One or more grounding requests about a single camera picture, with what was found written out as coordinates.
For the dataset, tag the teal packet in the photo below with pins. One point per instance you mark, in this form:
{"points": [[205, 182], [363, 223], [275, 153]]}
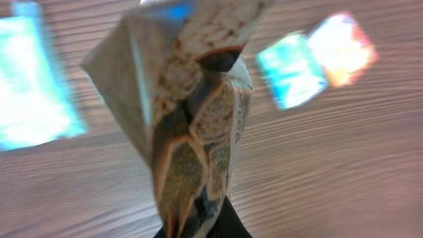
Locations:
{"points": [[37, 104]]}

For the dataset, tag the orange tissue pack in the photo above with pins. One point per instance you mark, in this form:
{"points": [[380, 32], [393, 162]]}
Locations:
{"points": [[343, 48]]}

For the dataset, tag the beige paper pouch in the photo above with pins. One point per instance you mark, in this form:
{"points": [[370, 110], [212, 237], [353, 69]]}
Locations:
{"points": [[172, 75]]}

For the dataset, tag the teal tissue pack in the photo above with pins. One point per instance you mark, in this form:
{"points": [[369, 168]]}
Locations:
{"points": [[292, 72]]}

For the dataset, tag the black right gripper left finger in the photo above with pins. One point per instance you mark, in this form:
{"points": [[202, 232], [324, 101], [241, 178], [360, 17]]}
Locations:
{"points": [[161, 233]]}

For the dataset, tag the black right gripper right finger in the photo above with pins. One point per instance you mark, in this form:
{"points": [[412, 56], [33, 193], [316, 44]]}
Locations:
{"points": [[228, 223]]}

